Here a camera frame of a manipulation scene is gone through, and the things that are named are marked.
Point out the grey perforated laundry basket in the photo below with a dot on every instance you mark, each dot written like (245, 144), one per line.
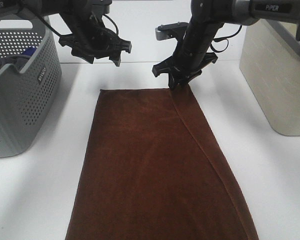
(27, 93)

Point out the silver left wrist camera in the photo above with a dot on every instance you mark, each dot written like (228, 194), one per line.
(100, 7)

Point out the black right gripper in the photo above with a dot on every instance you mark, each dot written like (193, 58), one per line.
(189, 56)

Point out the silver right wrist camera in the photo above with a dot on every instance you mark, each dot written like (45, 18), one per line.
(170, 31)

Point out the brown towel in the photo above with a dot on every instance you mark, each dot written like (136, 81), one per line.
(153, 170)

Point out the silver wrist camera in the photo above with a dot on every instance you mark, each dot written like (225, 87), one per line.
(170, 31)
(100, 7)

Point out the beige plastic storage bin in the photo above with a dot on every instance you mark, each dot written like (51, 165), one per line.
(270, 63)

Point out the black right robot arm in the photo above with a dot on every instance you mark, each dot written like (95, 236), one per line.
(244, 13)

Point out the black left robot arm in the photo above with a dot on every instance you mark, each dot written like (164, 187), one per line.
(30, 9)

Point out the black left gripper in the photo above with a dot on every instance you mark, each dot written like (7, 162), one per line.
(93, 38)

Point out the blue towel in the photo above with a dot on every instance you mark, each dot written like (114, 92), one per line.
(29, 51)

